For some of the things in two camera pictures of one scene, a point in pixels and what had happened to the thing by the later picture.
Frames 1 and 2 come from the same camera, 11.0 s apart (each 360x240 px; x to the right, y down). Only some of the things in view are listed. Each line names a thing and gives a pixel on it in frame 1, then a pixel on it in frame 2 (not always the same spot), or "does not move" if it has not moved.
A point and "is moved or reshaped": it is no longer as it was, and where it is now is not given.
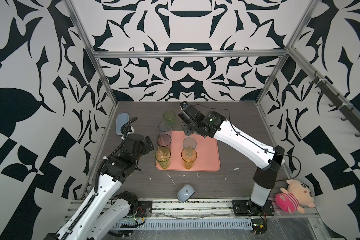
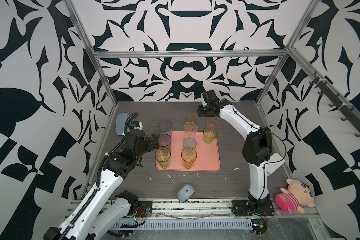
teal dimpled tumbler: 189,142 does not move
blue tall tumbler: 165,127 does not move
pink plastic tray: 207,151 does not move
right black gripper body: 189,129 -> 204,111
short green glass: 169,116 is moved or reshaped
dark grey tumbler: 163,140 does not move
